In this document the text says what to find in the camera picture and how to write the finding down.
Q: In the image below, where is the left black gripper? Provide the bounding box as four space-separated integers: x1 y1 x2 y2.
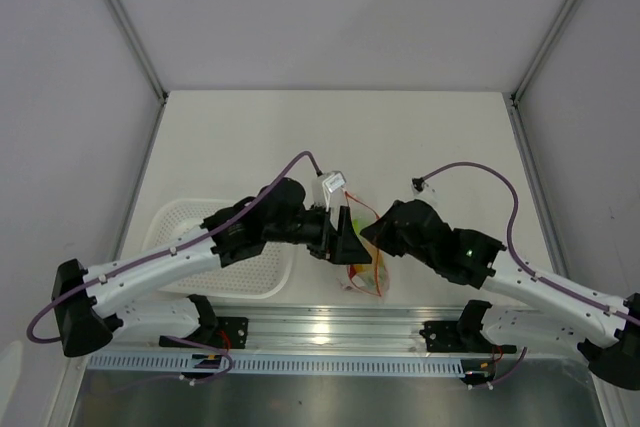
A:
265 201 371 266

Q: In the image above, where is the clear zip top bag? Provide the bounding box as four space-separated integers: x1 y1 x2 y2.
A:
334 189 392 301

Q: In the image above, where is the green apple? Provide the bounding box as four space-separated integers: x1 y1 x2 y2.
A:
352 215 367 233

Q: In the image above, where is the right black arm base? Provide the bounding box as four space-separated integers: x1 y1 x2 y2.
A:
419 321 518 354

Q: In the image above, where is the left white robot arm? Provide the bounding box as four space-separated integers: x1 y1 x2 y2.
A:
52 178 372 358

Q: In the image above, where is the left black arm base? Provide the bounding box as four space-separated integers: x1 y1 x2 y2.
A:
183 317 249 350

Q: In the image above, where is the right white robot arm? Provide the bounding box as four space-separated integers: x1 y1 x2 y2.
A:
361 200 639 391

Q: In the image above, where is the white perforated plastic basket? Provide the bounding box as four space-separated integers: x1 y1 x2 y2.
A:
143 198 297 300

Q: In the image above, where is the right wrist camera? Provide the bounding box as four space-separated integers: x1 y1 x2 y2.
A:
411 177 438 208

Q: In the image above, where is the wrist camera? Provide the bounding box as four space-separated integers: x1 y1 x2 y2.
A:
411 177 438 208
311 170 346 210

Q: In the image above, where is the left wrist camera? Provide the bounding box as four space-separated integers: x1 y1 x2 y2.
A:
311 170 346 210

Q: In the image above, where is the aluminium mounting rail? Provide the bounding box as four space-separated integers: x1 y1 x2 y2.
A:
67 302 601 353

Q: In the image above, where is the white slotted cable duct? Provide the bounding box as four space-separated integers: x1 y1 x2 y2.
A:
87 351 465 378

